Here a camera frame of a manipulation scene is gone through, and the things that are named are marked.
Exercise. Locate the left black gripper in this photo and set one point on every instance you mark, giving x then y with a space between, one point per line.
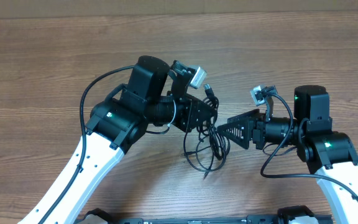
190 119

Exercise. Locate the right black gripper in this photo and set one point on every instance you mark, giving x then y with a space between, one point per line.
243 127

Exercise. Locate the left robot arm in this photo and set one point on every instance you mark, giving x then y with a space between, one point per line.
156 93

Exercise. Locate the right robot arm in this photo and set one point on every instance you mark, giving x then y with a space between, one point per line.
330 156

